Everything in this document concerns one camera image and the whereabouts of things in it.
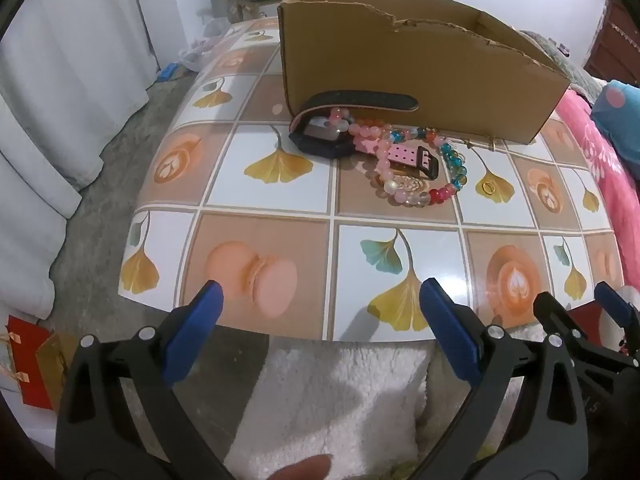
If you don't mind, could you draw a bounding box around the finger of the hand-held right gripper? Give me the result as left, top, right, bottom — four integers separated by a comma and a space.
595, 282, 640, 357
533, 293, 602, 362

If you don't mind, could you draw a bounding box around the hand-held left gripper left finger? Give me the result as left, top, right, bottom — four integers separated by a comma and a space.
54, 279, 226, 480

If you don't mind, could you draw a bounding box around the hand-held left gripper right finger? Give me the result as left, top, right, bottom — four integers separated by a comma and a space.
410, 277, 589, 480

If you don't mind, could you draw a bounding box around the multicolour bead bracelet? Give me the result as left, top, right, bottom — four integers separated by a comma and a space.
350, 119, 468, 206

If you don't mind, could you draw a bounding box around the pink bead bracelet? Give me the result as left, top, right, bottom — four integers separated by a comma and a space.
327, 107, 433, 207

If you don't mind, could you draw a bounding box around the pink strap digital watch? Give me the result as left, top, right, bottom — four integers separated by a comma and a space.
289, 89, 442, 181

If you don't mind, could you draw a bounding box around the brown cardboard box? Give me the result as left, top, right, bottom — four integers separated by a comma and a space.
277, 0, 571, 147

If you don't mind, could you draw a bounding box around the person's left hand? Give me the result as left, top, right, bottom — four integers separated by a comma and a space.
270, 454, 333, 480

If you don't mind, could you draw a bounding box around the pink floral blanket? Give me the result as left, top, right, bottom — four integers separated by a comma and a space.
555, 90, 640, 291

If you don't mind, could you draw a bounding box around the gold gift bag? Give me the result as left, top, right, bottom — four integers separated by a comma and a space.
35, 332, 81, 386

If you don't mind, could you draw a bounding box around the blue pillow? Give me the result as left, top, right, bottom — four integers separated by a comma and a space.
590, 80, 640, 181

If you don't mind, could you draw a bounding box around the red gift bag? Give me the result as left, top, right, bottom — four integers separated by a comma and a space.
5, 315, 56, 408

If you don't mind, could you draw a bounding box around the white plastic bag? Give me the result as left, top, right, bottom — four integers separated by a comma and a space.
177, 20, 231, 73

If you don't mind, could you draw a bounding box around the grey blanket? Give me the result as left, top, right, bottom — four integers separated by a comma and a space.
520, 30, 601, 93

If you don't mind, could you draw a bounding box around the brown wooden door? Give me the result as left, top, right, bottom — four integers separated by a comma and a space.
582, 0, 640, 86

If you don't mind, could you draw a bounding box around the white curtain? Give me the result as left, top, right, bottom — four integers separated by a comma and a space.
0, 0, 166, 321

